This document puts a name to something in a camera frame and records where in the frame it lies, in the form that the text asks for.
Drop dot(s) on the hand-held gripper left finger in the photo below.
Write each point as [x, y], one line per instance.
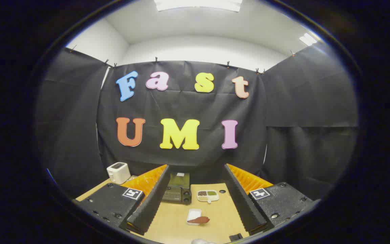
[151, 203]

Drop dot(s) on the small ceiling light panel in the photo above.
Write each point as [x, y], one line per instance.
[307, 39]

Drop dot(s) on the brown steak piece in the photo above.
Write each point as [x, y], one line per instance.
[200, 220]

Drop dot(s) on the white bread toaster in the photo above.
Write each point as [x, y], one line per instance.
[118, 173]

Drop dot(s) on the white divided seasoning plate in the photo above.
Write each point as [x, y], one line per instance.
[208, 200]

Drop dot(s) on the large ceiling light panel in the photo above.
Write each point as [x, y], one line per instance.
[198, 4]

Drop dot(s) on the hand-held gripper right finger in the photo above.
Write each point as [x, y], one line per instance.
[242, 203]

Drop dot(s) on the white rectangular dish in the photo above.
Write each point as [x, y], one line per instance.
[194, 212]

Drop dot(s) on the black toaster oven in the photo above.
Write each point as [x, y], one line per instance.
[178, 195]

